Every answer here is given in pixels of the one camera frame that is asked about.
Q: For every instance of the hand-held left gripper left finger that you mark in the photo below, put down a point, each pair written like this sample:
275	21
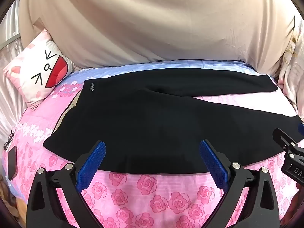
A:
93	162

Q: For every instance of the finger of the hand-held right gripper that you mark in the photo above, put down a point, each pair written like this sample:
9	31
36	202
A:
283	137

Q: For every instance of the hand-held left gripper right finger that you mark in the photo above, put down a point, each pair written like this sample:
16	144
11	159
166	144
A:
212	162

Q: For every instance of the black pants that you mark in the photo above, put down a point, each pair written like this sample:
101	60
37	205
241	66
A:
142	123

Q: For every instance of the pink floral bed sheet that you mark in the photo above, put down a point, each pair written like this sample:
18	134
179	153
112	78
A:
147	194

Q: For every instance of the cream plush blanket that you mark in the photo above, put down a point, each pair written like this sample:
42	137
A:
291	71

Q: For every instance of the black phone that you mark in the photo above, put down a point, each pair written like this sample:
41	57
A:
12	163

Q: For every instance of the black eyeglasses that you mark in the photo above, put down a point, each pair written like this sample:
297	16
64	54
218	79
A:
9	139

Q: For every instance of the white satin curtain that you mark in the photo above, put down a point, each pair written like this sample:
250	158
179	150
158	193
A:
9	99

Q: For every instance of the cartoon face pillow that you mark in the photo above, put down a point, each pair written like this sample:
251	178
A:
35	71

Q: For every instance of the beige cloth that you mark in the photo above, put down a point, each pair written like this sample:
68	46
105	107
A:
154	21

